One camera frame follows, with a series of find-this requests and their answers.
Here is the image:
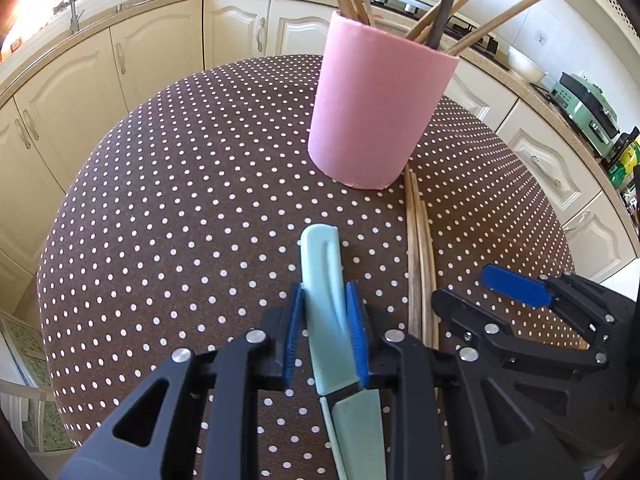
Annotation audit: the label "green countertop appliance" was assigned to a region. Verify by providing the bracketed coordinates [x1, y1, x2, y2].
[550, 72, 621, 153]

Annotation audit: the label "black gas stove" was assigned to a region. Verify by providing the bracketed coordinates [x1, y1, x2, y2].
[372, 0, 501, 56]

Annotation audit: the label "white bowl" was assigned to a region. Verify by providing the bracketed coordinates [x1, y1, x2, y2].
[507, 45, 548, 83]

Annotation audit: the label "pink cup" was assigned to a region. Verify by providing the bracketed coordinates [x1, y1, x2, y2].
[306, 10, 461, 191]

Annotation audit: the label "beige kitchen countertop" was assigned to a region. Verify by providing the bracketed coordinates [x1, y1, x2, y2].
[0, 0, 640, 241]

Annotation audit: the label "green yellow bottle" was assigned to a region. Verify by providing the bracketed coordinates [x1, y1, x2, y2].
[605, 130, 640, 211]

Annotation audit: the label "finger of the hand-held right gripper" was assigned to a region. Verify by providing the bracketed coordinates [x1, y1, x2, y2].
[481, 265, 626, 341]
[432, 287, 615, 411]

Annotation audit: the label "metal faucet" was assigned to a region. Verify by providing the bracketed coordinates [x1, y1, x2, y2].
[44, 0, 83, 36]

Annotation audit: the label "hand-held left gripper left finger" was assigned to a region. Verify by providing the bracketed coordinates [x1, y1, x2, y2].
[57, 282, 306, 480]

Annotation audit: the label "black handled utensil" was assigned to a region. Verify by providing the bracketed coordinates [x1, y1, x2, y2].
[427, 0, 461, 51]

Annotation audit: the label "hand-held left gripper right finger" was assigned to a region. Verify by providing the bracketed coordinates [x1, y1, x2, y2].
[345, 281, 583, 480]

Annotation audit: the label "mint green knife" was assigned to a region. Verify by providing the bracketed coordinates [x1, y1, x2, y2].
[299, 224, 390, 480]

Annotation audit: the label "cream kitchen base cabinets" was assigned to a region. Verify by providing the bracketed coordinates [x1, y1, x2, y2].
[0, 0, 640, 376]

